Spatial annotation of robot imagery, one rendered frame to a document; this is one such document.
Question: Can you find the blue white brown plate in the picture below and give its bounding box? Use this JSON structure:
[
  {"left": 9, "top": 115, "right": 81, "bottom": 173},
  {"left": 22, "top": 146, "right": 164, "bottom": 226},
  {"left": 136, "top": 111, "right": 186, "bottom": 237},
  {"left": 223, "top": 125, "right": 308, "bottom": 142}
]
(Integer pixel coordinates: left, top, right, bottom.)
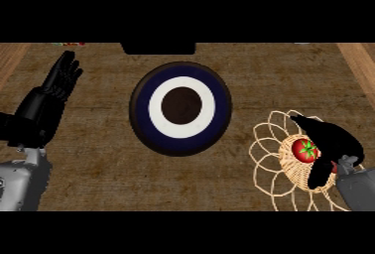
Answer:
[{"left": 127, "top": 61, "right": 235, "bottom": 158}]

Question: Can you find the red tomato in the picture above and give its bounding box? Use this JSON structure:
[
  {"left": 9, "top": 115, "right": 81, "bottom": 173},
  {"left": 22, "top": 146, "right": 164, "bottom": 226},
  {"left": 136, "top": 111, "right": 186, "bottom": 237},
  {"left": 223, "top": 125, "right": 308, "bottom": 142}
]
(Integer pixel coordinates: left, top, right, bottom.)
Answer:
[{"left": 289, "top": 138, "right": 320, "bottom": 164}]

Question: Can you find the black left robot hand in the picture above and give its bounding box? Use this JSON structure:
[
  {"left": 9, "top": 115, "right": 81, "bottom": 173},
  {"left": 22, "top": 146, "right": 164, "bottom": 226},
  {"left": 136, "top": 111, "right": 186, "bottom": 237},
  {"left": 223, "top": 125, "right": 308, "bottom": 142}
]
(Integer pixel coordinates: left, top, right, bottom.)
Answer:
[{"left": 0, "top": 50, "right": 85, "bottom": 150}]

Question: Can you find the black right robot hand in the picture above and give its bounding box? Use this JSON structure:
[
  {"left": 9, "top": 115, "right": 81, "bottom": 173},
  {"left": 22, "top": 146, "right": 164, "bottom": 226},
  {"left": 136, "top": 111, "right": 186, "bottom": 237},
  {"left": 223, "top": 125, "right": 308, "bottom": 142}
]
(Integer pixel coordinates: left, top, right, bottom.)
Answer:
[{"left": 288, "top": 114, "right": 366, "bottom": 191}]

